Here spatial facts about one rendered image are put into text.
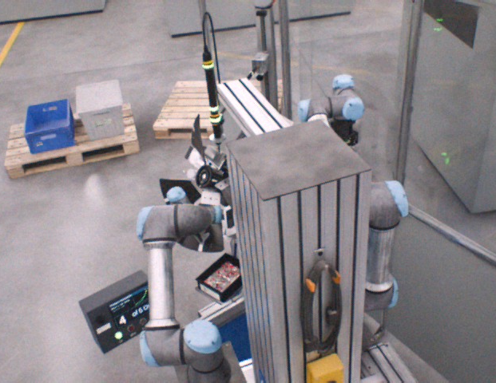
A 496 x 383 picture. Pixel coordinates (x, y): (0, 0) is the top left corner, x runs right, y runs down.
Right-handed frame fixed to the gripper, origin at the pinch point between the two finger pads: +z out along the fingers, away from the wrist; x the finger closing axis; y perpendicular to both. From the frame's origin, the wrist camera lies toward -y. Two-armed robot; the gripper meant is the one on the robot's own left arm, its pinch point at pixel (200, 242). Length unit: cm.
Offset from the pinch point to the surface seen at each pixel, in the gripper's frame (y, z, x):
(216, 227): 10.2, -0.7, 0.9
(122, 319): -45, -33, -36
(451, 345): 67, 90, -82
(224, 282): -3.2, 13.6, -15.8
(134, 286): -35, -39, -33
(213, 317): -18.0, 7.8, -31.9
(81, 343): -84, 78, 72
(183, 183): 13.6, -10.7, 29.8
